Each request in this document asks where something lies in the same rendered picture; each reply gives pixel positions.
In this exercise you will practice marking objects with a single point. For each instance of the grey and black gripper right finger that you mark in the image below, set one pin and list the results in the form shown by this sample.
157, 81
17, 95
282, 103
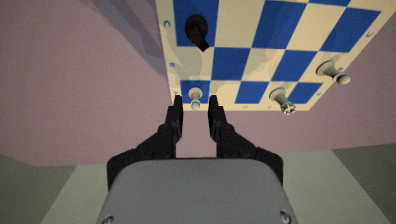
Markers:
228, 142

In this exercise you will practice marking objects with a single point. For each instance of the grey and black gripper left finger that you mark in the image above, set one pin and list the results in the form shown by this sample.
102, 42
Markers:
163, 142

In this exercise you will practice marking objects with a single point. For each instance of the white pawn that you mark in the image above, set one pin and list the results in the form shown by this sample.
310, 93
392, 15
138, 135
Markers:
328, 68
195, 93

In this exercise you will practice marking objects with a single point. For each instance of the blue and cream chessboard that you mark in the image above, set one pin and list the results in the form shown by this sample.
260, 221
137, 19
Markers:
257, 46

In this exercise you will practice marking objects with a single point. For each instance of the white rook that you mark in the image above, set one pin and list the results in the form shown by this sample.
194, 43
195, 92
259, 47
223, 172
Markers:
278, 95

